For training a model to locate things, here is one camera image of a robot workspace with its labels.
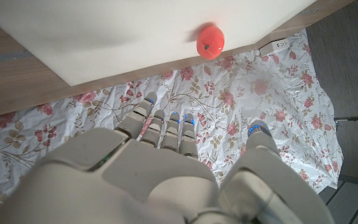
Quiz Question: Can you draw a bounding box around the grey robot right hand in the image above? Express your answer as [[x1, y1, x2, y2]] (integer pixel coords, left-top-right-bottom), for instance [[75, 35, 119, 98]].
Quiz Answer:
[[0, 91, 337, 224]]

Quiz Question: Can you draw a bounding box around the white power strip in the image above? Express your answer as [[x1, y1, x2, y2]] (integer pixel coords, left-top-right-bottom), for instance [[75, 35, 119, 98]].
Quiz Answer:
[[259, 37, 290, 57]]

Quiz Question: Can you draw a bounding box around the black backdrop stand pole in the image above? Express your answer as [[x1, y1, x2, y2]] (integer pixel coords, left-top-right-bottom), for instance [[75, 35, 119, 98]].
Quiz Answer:
[[334, 115, 358, 123]]

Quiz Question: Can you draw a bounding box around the floral backdrop cloth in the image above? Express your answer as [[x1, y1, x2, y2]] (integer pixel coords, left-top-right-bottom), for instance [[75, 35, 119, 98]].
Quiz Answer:
[[0, 29, 344, 218]]

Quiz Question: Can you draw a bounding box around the cream foam mat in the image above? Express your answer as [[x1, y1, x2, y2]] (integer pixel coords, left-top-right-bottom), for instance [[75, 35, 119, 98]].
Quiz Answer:
[[0, 0, 318, 87]]

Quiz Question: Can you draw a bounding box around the red ball with stem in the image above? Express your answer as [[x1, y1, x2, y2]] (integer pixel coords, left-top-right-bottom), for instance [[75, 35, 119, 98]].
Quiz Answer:
[[196, 26, 226, 60]]

